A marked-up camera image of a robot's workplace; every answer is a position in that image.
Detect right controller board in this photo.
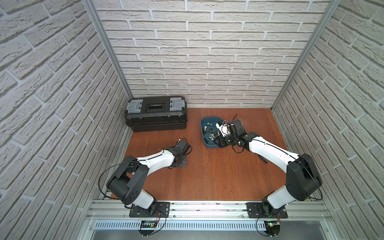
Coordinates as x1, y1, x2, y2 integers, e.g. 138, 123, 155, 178
265, 222, 281, 237

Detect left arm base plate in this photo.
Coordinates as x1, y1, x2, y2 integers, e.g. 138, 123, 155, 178
129, 201, 171, 218

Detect teal plastic storage bin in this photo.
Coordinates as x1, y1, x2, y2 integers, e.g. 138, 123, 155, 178
201, 117, 222, 149

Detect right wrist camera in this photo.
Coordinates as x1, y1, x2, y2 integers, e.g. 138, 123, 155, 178
216, 121, 231, 137

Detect blue handled pliers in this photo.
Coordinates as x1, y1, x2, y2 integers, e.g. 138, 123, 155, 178
259, 155, 268, 164

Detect black toolbox grey latches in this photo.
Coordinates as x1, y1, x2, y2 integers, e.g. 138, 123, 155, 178
124, 96, 188, 133

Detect controller board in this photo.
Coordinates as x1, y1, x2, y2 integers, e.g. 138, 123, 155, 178
139, 221, 159, 237
265, 222, 281, 237

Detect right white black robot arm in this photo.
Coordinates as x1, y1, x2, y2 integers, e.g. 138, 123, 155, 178
214, 120, 322, 216

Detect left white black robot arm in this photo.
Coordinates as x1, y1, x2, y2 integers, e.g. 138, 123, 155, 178
106, 139, 193, 211

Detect aluminium front rail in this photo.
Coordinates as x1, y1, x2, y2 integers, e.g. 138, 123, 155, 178
86, 200, 333, 221

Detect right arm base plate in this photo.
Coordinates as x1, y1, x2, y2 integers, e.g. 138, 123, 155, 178
246, 202, 288, 219

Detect left controller board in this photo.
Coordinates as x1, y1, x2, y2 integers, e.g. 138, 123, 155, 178
139, 221, 159, 237

